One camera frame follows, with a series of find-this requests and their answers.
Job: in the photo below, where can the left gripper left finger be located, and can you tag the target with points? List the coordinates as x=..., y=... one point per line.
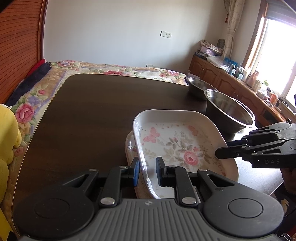
x=118, y=178

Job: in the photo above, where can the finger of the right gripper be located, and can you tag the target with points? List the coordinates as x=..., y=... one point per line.
x=240, y=150
x=282, y=130

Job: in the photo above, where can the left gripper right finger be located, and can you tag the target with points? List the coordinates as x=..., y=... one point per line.
x=180, y=180

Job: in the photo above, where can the floral square plate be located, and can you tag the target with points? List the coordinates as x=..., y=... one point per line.
x=141, y=189
x=182, y=138

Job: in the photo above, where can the large steel bowl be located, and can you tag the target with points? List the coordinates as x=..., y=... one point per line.
x=227, y=113

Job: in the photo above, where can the small steel bowl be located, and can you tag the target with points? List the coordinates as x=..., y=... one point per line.
x=197, y=87

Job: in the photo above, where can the pink bottle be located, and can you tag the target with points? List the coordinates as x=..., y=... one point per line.
x=252, y=79

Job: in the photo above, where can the wooden sideboard cabinet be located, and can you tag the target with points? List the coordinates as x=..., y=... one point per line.
x=233, y=87

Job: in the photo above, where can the clear plastic bag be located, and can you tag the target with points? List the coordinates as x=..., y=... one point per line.
x=218, y=62

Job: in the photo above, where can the stack of papers and boxes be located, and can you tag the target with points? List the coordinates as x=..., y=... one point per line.
x=207, y=49

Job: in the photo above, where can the yellow plush toy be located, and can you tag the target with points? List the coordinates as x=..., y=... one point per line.
x=11, y=139

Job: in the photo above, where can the floral bed quilt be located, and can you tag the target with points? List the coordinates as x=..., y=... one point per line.
x=32, y=103

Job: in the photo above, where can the patterned beige curtain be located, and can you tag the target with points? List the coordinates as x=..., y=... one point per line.
x=234, y=16

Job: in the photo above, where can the dark blue blanket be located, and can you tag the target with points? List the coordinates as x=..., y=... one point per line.
x=28, y=83

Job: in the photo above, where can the red cloth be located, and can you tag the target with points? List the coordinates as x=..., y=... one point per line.
x=35, y=67

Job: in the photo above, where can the wooden louvered wardrobe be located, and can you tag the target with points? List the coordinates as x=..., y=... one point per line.
x=22, y=36

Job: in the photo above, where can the wall socket strip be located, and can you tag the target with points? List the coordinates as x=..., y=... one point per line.
x=154, y=66

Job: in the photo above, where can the white wall switch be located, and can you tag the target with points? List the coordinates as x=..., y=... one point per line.
x=165, y=34

